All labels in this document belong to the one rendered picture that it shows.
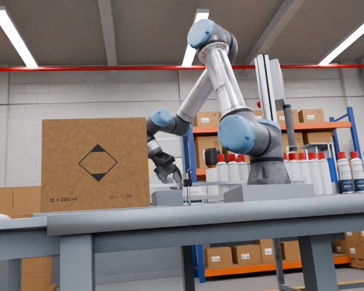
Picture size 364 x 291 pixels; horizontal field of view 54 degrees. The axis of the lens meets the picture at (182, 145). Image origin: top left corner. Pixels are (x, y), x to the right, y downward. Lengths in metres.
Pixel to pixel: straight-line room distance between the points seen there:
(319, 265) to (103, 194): 0.60
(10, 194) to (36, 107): 2.21
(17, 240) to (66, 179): 0.26
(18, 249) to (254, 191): 0.67
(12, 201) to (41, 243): 3.88
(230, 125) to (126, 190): 0.38
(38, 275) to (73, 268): 3.91
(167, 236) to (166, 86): 5.80
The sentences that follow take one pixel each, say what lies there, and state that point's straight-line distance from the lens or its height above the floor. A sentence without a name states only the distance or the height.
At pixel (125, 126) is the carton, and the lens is 1.07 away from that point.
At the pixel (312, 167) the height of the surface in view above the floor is 1.01.
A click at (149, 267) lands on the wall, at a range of 6.00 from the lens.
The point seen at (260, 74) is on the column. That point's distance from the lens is 1.61.
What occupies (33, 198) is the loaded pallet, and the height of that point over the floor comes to 1.24.
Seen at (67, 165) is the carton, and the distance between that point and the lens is 1.05.
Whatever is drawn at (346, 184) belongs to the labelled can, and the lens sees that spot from 1.86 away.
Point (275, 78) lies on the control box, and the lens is 1.61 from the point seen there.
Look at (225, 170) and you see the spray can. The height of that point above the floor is 1.01.
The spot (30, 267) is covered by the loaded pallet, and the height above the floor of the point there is 0.45.
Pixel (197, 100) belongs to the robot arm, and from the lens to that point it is 1.49.
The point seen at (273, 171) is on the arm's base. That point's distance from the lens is 1.20.
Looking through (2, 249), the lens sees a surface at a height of 0.77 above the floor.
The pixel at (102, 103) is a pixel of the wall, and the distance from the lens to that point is 6.37.
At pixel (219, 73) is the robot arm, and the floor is 1.29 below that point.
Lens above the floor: 0.79
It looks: 13 degrees up
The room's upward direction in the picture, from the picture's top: 4 degrees counter-clockwise
